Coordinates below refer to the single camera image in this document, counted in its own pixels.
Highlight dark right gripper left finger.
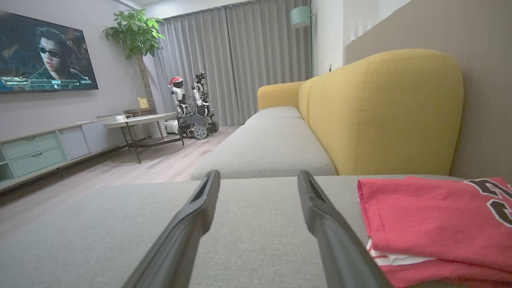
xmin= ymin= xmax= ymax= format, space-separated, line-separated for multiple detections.
xmin=122 ymin=170 xmax=221 ymax=288

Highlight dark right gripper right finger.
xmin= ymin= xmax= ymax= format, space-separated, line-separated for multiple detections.
xmin=297 ymin=170 xmax=394 ymax=288

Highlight red white-trimmed shorts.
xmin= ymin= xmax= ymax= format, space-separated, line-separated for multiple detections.
xmin=366 ymin=238 xmax=512 ymax=288

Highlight red white basketball jersey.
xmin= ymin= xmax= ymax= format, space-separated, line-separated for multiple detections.
xmin=357 ymin=176 xmax=512 ymax=274

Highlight large grey sofa ottoman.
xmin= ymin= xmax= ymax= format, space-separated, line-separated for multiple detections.
xmin=0 ymin=175 xmax=512 ymax=288

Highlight white ribbed plant pot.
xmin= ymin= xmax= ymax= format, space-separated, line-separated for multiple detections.
xmin=146 ymin=120 xmax=168 ymax=139

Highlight grey sofa seat cushion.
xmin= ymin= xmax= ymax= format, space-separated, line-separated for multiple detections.
xmin=244 ymin=106 xmax=304 ymax=125
xmin=191 ymin=117 xmax=338 ymax=180

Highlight wheeled white black robot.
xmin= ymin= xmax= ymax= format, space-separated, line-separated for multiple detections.
xmin=168 ymin=71 xmax=220 ymax=140

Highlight light coffee table metal legs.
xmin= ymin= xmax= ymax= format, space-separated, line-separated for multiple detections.
xmin=104 ymin=112 xmax=186 ymax=164

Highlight brown side table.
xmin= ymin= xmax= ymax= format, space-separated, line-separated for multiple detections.
xmin=122 ymin=107 xmax=157 ymax=119

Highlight long grey TV cabinet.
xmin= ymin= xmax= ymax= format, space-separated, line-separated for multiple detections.
xmin=0 ymin=115 xmax=134 ymax=193

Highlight pale green cabinet drawer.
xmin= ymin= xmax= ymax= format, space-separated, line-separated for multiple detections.
xmin=2 ymin=132 xmax=59 ymax=161
xmin=10 ymin=147 xmax=65 ymax=178

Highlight grey curtain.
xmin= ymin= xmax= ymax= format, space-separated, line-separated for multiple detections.
xmin=153 ymin=6 xmax=240 ymax=127
xmin=226 ymin=0 xmax=313 ymax=124

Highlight green leafy indoor tree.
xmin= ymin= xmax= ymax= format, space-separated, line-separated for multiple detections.
xmin=102 ymin=9 xmax=166 ymax=112

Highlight wall-mounted flat television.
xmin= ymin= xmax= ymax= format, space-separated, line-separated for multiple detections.
xmin=0 ymin=10 xmax=99 ymax=94

